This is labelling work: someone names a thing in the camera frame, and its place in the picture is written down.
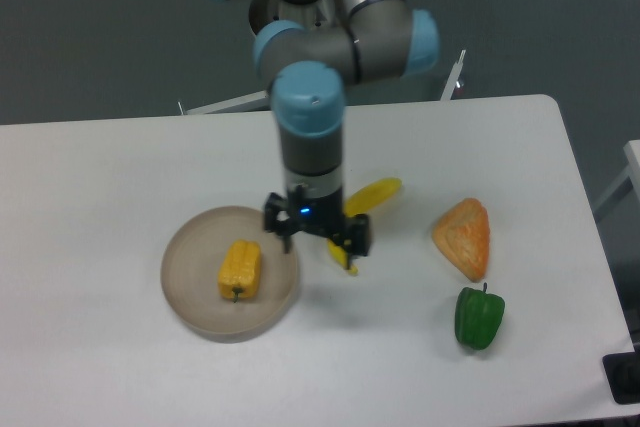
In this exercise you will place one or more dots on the yellow banana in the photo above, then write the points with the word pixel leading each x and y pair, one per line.
pixel 361 202

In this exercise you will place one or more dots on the white frame at right edge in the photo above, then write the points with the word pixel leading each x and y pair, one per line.
pixel 625 183

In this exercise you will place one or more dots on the orange triangular bread piece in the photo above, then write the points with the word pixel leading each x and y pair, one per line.
pixel 462 235

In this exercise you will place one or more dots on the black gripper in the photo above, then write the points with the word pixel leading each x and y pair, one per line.
pixel 322 217

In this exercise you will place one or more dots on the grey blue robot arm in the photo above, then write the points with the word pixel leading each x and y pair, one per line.
pixel 308 99

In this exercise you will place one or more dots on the green bell pepper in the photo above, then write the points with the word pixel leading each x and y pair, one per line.
pixel 478 317

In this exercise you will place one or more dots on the black device at table edge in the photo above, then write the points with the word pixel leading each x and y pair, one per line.
pixel 622 372

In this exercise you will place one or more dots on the beige round plate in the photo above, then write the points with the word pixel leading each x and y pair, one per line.
pixel 190 271

